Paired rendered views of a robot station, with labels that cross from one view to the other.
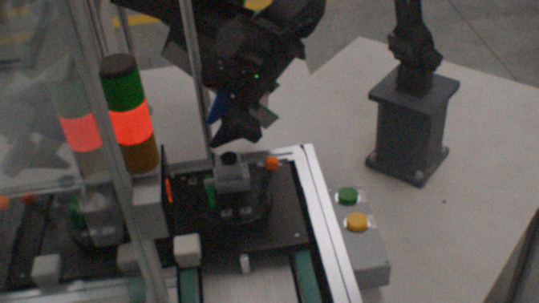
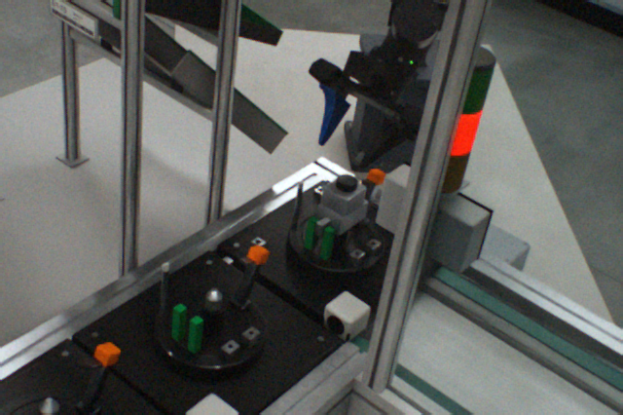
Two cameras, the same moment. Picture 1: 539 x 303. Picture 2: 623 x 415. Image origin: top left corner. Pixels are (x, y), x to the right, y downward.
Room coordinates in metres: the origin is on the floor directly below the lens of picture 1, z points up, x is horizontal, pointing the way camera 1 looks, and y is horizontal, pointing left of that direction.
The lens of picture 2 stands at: (0.17, 0.95, 1.88)
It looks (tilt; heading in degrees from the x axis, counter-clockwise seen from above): 37 degrees down; 308
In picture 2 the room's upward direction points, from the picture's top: 9 degrees clockwise
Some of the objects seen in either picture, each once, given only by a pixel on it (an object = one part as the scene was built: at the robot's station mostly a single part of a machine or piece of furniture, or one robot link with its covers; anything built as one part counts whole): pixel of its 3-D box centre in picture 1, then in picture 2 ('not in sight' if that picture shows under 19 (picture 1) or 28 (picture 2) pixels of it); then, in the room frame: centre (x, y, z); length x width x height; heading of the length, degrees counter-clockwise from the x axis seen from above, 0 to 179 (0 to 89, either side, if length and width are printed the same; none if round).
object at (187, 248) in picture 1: (188, 250); (346, 317); (0.71, 0.15, 0.97); 0.05 x 0.05 x 0.04; 4
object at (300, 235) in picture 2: (236, 201); (335, 244); (0.81, 0.06, 0.98); 0.14 x 0.14 x 0.02
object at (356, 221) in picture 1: (357, 223); not in sight; (0.74, -0.16, 0.96); 0.04 x 0.04 x 0.02
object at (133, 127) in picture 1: (129, 118); not in sight; (0.62, 0.16, 1.33); 0.05 x 0.05 x 0.05
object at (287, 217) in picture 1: (237, 208); (333, 253); (0.81, 0.06, 0.96); 0.24 x 0.24 x 0.02; 4
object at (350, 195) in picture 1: (347, 197); not in sight; (0.81, -0.16, 0.96); 0.04 x 0.04 x 0.02
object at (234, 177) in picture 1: (225, 171); (339, 203); (0.81, 0.07, 1.06); 0.08 x 0.04 x 0.07; 94
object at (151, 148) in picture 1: (138, 147); not in sight; (0.62, 0.16, 1.28); 0.05 x 0.05 x 0.05
